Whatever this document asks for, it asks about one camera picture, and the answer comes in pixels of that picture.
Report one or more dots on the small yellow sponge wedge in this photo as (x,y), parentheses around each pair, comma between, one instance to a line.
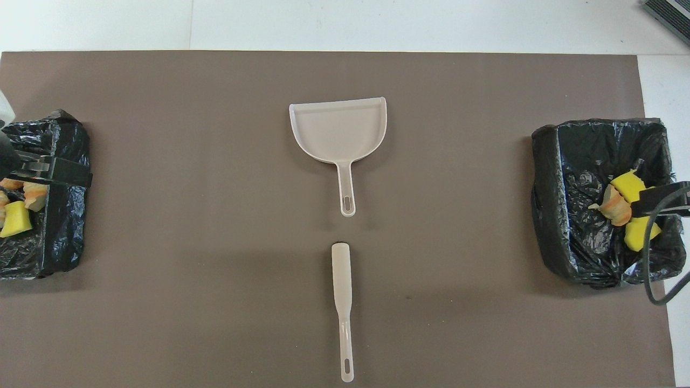
(15,220)

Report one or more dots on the grey ribbed device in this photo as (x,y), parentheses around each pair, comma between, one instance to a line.
(671,16)

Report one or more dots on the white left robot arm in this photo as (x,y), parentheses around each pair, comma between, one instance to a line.
(4,110)

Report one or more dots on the bin lined with black bag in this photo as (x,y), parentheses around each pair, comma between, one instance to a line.
(571,215)
(64,231)

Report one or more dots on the torn orange-crust bread piece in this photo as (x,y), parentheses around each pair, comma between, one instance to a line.
(615,209)

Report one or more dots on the pale bread chunk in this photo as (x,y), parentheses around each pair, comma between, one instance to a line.
(2,199)

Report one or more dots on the brown bread roll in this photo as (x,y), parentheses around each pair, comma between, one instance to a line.
(11,184)

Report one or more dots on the beige hand brush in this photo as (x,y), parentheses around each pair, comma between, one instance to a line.
(342,275)

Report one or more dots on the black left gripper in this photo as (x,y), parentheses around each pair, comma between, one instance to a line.
(5,156)

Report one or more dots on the beige plastic dustpan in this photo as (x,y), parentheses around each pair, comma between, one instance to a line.
(339,129)

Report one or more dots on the notched yellow sponge piece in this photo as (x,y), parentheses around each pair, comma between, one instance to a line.
(639,236)

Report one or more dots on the rectangular yellow sponge piece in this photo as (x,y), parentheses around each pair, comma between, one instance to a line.
(628,186)

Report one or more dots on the brown table mat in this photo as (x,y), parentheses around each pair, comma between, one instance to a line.
(188,188)

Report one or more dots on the striped croissant piece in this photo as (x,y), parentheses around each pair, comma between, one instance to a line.
(35,195)

